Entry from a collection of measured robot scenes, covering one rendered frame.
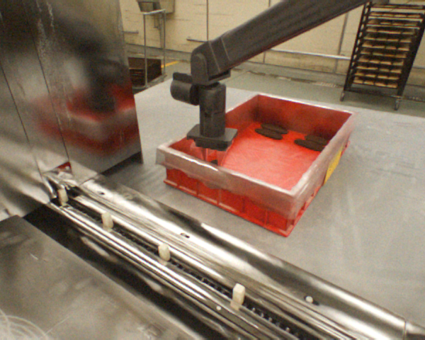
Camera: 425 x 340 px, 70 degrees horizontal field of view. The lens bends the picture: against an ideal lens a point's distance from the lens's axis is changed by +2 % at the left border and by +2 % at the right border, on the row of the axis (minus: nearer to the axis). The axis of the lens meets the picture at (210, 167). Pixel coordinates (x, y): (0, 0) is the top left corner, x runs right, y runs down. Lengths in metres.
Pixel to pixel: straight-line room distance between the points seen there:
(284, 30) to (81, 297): 0.47
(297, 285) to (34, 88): 0.52
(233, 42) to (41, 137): 0.38
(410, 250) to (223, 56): 0.48
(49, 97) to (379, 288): 0.64
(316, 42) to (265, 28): 4.37
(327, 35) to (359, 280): 4.42
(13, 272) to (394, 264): 0.59
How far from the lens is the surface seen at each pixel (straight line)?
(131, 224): 0.59
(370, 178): 0.84
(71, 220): 0.62
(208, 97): 0.62
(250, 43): 0.54
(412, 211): 0.77
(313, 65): 4.95
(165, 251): 0.51
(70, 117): 0.65
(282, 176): 0.76
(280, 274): 0.49
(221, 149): 0.65
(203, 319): 0.49
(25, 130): 0.61
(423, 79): 4.77
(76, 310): 0.44
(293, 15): 0.50
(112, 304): 0.44
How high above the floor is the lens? 1.24
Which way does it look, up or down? 32 degrees down
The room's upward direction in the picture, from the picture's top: straight up
